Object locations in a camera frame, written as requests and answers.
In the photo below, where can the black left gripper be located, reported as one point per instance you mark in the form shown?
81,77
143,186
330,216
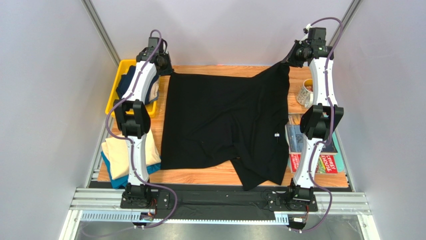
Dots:
168,71

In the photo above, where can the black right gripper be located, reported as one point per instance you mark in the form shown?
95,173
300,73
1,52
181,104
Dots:
290,60

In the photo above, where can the black t shirt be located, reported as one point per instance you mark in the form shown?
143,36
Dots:
211,119

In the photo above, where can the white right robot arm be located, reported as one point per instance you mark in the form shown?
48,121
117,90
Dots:
320,120

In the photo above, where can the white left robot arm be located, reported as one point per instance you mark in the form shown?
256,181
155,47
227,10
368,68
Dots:
130,111

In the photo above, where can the yellow rimmed mug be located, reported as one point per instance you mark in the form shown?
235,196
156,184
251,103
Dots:
305,95

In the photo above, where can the yellow plastic bin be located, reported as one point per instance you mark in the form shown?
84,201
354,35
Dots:
123,68

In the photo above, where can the dark blue book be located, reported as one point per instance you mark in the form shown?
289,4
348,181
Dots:
295,138

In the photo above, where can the cream folded shirt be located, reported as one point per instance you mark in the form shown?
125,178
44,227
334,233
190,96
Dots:
117,153

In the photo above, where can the red illustrated book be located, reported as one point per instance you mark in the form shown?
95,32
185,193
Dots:
326,164

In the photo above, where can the teal folded shirt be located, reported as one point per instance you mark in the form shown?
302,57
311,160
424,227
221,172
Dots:
121,182

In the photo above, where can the right aluminium corner post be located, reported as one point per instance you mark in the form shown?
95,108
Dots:
345,21

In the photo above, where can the aluminium corner post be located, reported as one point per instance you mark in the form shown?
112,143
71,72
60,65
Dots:
345,21
98,24

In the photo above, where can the left aluminium corner post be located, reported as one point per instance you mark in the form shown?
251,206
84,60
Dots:
98,24

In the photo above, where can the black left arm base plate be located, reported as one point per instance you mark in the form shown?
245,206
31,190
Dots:
160,199

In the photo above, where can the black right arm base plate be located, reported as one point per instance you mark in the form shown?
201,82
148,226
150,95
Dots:
289,202

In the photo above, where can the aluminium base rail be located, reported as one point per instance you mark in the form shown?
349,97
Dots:
101,204

